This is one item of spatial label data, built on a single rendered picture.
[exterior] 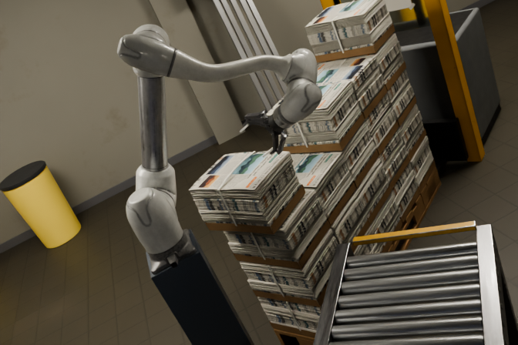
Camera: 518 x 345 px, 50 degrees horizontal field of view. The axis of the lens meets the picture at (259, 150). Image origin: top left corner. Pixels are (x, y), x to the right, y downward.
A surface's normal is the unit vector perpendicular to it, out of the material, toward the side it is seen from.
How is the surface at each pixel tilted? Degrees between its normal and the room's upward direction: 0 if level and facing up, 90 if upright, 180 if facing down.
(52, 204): 93
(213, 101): 90
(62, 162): 90
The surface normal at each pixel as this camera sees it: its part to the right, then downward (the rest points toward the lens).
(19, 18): 0.29, 0.31
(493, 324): -0.38, -0.83
